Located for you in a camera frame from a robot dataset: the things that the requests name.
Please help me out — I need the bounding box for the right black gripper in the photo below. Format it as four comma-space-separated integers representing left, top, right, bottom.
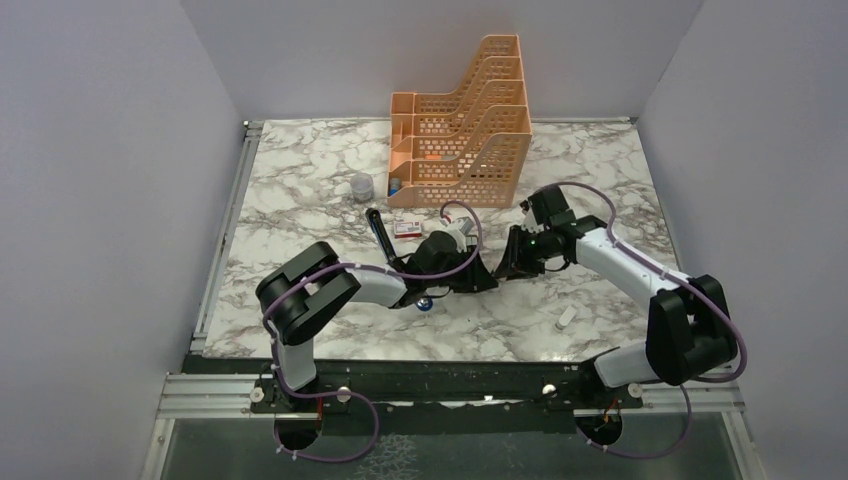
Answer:
495, 224, 553, 281

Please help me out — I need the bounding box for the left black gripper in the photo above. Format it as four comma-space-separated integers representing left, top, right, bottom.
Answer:
424, 244, 498, 293

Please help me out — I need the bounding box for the red white staple box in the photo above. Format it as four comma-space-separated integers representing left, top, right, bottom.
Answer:
392, 218, 424, 239

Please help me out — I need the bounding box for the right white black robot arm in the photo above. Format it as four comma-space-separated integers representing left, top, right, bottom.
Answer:
493, 183, 742, 407

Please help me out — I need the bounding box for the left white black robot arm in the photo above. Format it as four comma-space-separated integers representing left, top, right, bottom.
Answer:
255, 231, 498, 411

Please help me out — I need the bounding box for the blue item in organizer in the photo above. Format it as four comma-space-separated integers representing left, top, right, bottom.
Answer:
388, 178, 402, 196

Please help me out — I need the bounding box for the clear plastic jar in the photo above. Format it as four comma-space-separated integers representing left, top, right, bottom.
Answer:
349, 172, 375, 203

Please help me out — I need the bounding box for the orange plastic file organizer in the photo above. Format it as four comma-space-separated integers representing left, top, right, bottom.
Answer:
387, 34, 532, 208

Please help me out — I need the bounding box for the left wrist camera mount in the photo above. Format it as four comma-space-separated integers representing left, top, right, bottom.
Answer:
441, 216, 476, 251

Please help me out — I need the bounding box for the left aluminium side rail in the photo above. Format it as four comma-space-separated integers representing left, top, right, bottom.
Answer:
188, 120, 265, 355

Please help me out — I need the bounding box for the aluminium front rail frame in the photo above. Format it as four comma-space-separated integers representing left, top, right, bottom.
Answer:
142, 360, 765, 479

